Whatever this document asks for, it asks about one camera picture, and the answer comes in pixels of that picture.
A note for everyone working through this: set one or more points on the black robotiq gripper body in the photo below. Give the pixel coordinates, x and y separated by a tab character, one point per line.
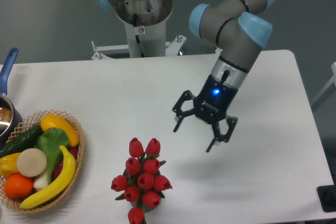
213	100

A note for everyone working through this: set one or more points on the red tulip bouquet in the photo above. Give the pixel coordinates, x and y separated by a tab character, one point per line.
142	159

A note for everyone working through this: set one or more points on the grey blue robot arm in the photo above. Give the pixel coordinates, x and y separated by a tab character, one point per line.
233	26

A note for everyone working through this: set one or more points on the dark grey ribbed vase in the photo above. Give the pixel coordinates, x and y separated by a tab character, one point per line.
143	190

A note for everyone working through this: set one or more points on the black device at table edge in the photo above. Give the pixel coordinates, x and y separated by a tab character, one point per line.
327	197

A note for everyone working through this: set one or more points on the yellow squash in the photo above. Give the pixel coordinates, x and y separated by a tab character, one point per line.
54	121

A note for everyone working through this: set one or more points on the green bok choy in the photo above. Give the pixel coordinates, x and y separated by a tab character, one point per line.
49	143

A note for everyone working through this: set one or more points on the dark red vegetable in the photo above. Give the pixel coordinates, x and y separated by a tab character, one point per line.
58	169

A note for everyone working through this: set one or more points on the yellow banana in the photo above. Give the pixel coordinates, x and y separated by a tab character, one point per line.
57	186

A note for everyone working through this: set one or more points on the green cucumber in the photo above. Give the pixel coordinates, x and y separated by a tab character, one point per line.
22	142

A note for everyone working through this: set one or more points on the beige round disc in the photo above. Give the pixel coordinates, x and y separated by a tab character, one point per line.
31	162

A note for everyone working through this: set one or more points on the yellow bell pepper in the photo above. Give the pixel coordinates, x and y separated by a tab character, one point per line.
9	165

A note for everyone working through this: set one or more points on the orange fruit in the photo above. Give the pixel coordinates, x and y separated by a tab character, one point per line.
18	186

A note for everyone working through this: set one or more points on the woven wicker basket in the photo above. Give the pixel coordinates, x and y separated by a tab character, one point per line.
26	124

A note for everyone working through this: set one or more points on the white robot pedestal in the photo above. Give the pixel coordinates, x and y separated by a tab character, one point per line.
145	26

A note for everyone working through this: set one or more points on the white frame at right edge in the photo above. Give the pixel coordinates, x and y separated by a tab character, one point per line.
324	92

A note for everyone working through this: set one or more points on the blue handled saucepan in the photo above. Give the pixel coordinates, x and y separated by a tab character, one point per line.
10	117

